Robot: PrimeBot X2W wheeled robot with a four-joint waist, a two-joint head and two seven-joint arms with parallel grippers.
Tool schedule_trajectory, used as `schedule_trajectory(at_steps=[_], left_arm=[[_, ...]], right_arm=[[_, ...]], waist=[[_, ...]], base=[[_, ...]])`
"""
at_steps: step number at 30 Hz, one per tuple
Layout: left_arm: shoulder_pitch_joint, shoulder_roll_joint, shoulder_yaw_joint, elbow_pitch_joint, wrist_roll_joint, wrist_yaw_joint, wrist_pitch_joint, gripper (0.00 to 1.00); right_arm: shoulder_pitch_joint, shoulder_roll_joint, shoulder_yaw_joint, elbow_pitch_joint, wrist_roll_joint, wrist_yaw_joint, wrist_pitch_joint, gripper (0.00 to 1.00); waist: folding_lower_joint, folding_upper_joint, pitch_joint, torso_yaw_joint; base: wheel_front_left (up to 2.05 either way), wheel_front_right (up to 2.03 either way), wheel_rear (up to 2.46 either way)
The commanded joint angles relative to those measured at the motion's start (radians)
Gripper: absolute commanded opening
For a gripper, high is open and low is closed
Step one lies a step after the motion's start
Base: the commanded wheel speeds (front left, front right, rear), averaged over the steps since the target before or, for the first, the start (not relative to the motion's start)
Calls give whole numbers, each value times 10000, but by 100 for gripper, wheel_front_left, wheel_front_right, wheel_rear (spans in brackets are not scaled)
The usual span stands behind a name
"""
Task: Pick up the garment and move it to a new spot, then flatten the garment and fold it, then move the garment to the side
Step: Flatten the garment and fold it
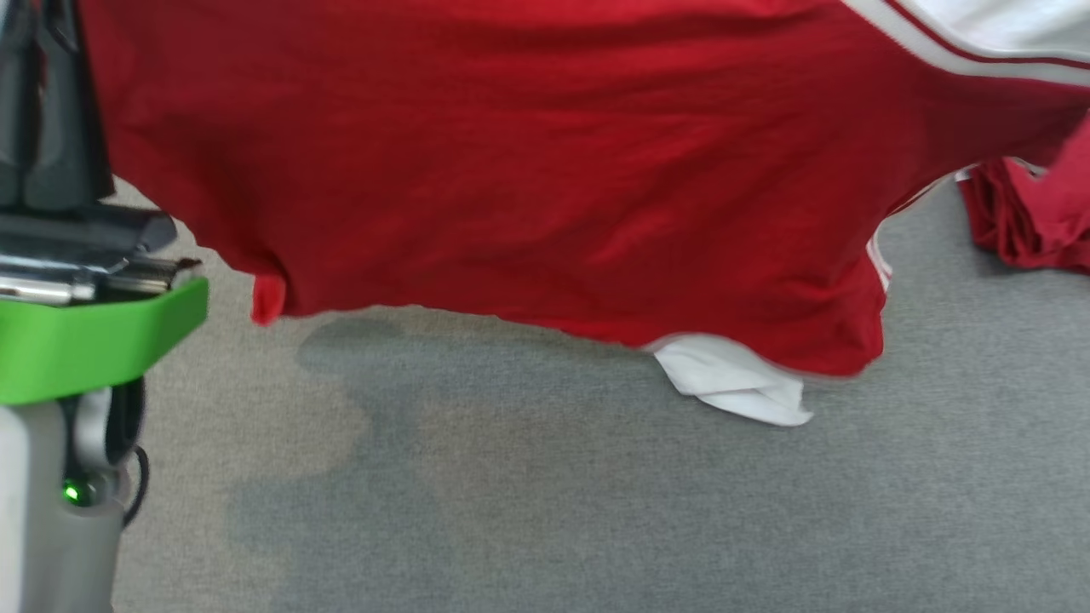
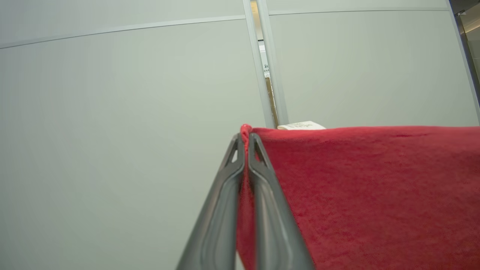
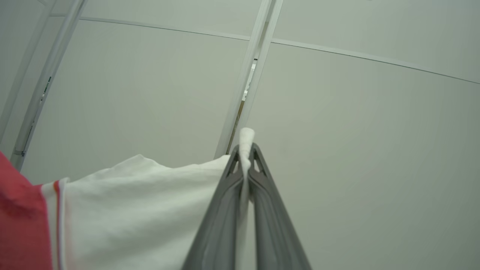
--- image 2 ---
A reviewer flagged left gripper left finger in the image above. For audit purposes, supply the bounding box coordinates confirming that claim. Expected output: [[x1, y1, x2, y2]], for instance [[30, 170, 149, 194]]
[[176, 133, 246, 270]]

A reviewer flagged grey wall partition post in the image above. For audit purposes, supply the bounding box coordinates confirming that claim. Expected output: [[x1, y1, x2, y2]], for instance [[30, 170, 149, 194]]
[[242, 0, 289, 129]]

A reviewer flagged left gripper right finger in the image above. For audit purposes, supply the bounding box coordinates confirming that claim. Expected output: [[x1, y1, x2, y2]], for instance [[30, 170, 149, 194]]
[[247, 132, 315, 270]]

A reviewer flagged red garment with white trim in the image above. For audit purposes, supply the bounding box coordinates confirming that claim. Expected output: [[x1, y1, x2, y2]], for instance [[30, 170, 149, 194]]
[[235, 121, 480, 270]]

